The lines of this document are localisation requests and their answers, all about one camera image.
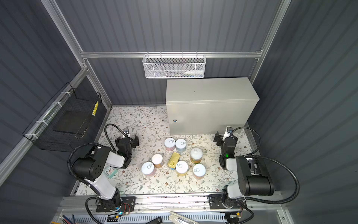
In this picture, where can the small teal clock card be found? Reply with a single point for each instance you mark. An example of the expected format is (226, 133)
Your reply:
(110, 172)

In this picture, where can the orange white pull-tab can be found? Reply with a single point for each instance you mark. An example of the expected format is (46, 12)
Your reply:
(199, 171)

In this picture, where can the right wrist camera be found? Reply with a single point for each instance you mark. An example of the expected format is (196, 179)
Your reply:
(228, 132)

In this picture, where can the light blue pull-tab can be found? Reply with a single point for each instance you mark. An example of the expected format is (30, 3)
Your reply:
(180, 145)

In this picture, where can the green orange peach can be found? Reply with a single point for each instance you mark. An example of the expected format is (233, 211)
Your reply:
(196, 155)

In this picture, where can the yellow tag on basket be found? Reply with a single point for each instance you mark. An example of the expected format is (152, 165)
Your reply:
(95, 108)

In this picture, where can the yellow oval sardine tin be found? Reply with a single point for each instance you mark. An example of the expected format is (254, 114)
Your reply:
(173, 160)

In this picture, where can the pink pull-tab can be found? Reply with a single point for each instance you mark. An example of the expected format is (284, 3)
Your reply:
(170, 144)

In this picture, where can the white tube in basket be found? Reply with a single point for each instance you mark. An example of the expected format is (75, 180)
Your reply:
(190, 73)

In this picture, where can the beige metal cabinet box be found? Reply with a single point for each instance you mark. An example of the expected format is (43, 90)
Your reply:
(209, 105)

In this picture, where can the brown can white lid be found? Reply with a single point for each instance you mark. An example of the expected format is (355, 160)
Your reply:
(158, 160)

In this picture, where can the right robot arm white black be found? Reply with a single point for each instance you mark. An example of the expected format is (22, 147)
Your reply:
(253, 178)

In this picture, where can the black wire mesh basket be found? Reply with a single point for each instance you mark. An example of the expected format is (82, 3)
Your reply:
(65, 122)

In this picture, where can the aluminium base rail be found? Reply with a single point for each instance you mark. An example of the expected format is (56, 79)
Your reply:
(154, 203)

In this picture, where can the yellow pull-tab can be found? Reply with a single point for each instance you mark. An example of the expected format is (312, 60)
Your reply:
(182, 168)

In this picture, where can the white wire mesh basket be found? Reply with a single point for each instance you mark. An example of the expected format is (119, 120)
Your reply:
(155, 67)

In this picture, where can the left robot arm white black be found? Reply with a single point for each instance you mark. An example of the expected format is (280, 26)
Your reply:
(90, 170)

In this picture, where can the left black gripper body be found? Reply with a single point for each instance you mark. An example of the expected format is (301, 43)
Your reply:
(130, 141)

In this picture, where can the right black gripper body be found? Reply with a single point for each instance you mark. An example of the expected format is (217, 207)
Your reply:
(221, 138)

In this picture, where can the pink can front left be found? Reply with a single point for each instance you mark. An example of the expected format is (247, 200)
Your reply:
(148, 169)

